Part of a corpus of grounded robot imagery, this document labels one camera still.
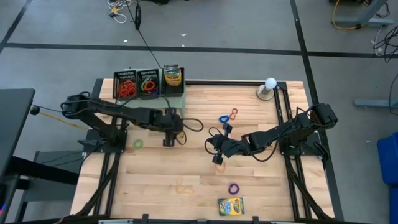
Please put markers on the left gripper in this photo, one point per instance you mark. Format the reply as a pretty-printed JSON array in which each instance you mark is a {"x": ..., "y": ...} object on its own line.
[{"x": 171, "y": 123}]

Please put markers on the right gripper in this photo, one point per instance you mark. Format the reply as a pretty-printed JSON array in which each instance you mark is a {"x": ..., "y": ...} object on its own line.
[{"x": 233, "y": 147}]

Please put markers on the blue coil wristband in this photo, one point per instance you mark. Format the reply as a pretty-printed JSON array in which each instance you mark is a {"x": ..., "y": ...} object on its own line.
[{"x": 219, "y": 119}]

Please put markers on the orange rubber band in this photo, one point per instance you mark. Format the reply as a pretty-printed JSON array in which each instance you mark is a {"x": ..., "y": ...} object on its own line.
[
  {"x": 129, "y": 82},
  {"x": 221, "y": 171}
]

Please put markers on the black mesh basket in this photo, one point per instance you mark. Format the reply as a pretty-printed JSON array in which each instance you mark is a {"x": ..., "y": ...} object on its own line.
[
  {"x": 116, "y": 84},
  {"x": 140, "y": 93},
  {"x": 174, "y": 91}
]

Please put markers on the purple coil wristband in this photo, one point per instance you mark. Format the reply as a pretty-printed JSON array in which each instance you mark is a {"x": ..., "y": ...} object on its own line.
[
  {"x": 229, "y": 188},
  {"x": 154, "y": 92}
]

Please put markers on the green coil wristband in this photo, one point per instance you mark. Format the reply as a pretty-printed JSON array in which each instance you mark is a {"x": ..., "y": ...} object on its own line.
[
  {"x": 134, "y": 144},
  {"x": 143, "y": 84}
]

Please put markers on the red rubber band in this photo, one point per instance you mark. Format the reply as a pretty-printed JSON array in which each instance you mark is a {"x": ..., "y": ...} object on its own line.
[
  {"x": 124, "y": 92},
  {"x": 132, "y": 92},
  {"x": 234, "y": 108}
]

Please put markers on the blue and yellow crayon box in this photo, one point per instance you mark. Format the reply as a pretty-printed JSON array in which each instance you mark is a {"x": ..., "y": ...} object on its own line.
[{"x": 231, "y": 207}]

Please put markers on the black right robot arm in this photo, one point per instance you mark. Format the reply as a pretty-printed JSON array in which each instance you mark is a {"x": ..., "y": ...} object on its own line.
[{"x": 280, "y": 132}]

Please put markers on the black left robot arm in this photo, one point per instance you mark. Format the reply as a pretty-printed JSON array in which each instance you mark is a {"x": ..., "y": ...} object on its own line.
[{"x": 124, "y": 113}]

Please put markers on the black desk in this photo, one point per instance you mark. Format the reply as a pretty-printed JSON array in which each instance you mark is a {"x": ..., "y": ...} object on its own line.
[{"x": 15, "y": 124}]

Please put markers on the green perforated metal shelf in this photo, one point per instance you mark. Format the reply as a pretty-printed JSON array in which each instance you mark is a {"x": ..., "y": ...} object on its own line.
[{"x": 149, "y": 104}]

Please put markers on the lamp with white bulb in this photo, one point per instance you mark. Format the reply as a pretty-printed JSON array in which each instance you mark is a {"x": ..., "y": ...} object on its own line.
[{"x": 270, "y": 83}]

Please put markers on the black round knob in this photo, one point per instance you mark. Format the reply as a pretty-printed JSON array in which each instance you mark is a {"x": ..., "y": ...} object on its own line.
[{"x": 35, "y": 109}]

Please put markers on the blue bin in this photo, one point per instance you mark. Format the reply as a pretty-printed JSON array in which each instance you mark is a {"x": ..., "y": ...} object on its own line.
[{"x": 388, "y": 161}]

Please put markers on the grey stand leg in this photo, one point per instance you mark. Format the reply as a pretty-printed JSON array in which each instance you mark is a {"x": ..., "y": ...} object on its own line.
[{"x": 367, "y": 21}]

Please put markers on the black aluminium table frame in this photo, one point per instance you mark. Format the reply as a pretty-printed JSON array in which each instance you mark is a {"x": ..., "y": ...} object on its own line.
[{"x": 217, "y": 82}]

